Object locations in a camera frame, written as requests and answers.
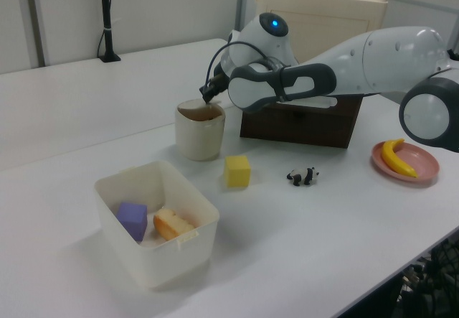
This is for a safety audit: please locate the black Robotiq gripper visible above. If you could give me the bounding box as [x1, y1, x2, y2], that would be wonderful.
[199, 73, 230, 103]

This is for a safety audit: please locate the cream swing trash can lid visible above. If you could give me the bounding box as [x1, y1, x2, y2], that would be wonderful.
[177, 97, 222, 116]

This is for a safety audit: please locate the cream small trash can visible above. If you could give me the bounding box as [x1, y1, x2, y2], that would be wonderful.
[174, 98, 227, 162]

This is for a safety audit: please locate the yellow foam cube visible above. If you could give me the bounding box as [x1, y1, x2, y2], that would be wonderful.
[224, 154, 252, 189]

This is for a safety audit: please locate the dark brown cabinet base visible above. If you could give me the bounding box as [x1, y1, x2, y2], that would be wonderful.
[239, 94, 364, 150]

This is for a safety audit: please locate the panda toy figure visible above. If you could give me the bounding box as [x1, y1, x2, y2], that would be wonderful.
[285, 167, 321, 187]

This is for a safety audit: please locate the black pole with base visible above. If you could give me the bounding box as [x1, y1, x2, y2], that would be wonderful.
[97, 0, 122, 63]

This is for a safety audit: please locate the toy bread piece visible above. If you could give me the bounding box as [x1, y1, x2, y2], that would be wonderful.
[153, 207, 197, 242]

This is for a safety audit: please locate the cream plastic storage cabinet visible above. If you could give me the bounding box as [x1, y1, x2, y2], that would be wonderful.
[255, 0, 392, 65]

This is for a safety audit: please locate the purple foam cube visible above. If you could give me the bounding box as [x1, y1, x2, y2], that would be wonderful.
[115, 201, 148, 243]

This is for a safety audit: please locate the white plastic storage box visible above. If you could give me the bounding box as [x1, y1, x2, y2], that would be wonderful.
[93, 159, 221, 291]

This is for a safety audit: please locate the yellow toy banana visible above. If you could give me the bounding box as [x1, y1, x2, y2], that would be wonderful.
[380, 138, 419, 179]

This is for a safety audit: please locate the pink plastic plate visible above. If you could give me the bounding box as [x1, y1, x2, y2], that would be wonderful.
[371, 141, 440, 183]

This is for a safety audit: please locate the dark clutter under table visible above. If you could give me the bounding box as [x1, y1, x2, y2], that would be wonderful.
[392, 230, 459, 318]

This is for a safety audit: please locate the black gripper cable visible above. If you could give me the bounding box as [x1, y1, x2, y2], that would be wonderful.
[204, 40, 273, 86]

